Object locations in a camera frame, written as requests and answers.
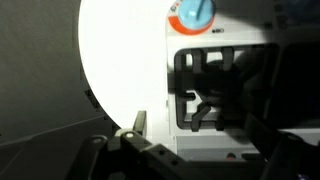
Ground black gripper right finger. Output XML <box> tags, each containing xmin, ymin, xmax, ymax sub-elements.
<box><xmin>242</xmin><ymin>112</ymin><xmax>320</xmax><ymax>180</ymax></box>

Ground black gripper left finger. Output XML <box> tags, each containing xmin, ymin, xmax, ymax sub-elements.
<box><xmin>65</xmin><ymin>110</ymin><xmax>203</xmax><ymax>180</ymax></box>

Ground black stove burner grate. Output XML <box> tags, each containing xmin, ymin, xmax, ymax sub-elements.
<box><xmin>173</xmin><ymin>44</ymin><xmax>280</xmax><ymax>133</ymax></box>

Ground grey toy stove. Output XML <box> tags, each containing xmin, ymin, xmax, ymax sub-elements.
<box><xmin>165</xmin><ymin>0</ymin><xmax>320</xmax><ymax>180</ymax></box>

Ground blue dial with orange ring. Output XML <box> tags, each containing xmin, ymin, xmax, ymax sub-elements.
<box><xmin>167</xmin><ymin>0</ymin><xmax>217</xmax><ymax>36</ymax></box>

